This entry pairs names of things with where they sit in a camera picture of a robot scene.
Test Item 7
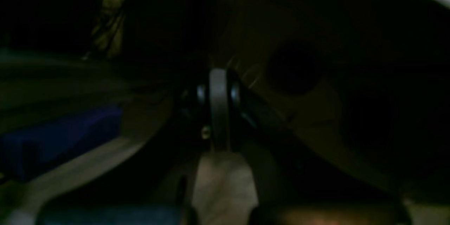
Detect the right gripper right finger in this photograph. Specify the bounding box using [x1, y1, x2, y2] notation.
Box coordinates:
[225, 70, 411, 225]

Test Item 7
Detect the blue box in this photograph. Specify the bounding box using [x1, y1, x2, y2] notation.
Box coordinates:
[0, 105, 123, 182]

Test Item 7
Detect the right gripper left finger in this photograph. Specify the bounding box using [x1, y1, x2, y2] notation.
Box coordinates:
[36, 69, 225, 225]

